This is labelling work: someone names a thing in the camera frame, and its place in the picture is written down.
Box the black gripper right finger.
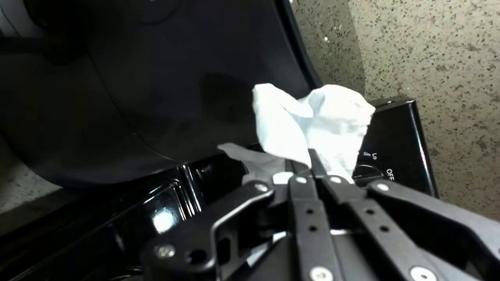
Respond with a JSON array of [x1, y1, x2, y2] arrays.
[[311, 148, 500, 281]]

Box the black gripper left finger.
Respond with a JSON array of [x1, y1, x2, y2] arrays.
[[139, 148, 347, 281]]

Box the black electric stove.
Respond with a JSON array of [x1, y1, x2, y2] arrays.
[[0, 96, 440, 281]]

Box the black air fryer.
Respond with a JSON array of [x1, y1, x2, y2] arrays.
[[0, 0, 323, 190]]

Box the white tissue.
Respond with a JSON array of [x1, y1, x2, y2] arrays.
[[215, 81, 378, 184]]

